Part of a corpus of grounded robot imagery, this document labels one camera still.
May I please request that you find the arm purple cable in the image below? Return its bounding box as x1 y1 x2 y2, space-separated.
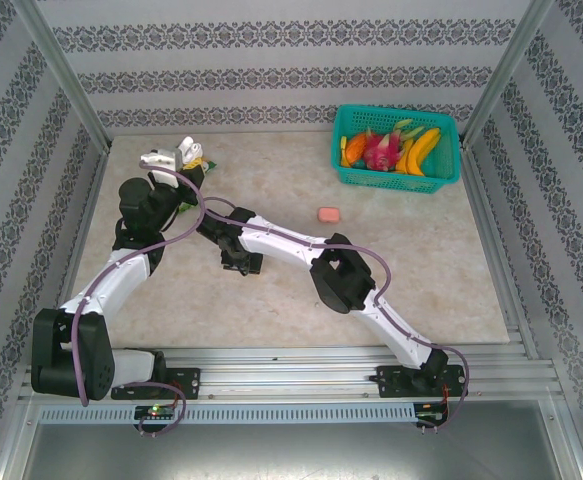
70 159 208 438
196 196 472 434

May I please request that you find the grey metal panel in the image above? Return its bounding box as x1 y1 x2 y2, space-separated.
20 424 583 480

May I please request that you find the small circuit board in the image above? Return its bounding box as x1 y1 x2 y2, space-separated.
134 404 178 421
416 401 450 424

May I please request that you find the aluminium frame post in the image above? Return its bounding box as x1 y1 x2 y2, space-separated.
460 0 557 146
9 0 114 151

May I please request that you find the left small circuit board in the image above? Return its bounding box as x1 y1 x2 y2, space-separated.
134 404 178 421

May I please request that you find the slotted grey cable duct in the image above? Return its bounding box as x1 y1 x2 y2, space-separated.
37 403 418 426

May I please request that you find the teal plastic basket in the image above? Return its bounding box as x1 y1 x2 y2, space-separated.
330 103 462 196

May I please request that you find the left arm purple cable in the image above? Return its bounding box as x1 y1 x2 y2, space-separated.
70 159 208 438

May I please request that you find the aluminium frame side rail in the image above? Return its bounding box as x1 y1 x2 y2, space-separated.
462 141 540 361
45 146 110 321

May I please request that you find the aluminium mounting rail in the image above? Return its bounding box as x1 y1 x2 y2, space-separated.
18 343 557 403

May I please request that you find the right small circuit board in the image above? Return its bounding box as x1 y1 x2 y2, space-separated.
416 401 450 424

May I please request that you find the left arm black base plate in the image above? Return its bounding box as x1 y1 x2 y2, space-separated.
111 366 203 402

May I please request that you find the yellow toy banana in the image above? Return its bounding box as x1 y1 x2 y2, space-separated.
394 127 443 178

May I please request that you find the orange toy fruit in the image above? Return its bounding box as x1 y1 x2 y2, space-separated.
343 133 370 167

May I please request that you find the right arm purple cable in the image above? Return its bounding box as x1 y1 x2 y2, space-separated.
196 196 472 434

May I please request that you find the pink toy dragon fruit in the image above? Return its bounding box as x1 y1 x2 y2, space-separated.
360 118 425 173

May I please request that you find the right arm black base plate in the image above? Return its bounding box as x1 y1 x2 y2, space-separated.
374 364 468 400

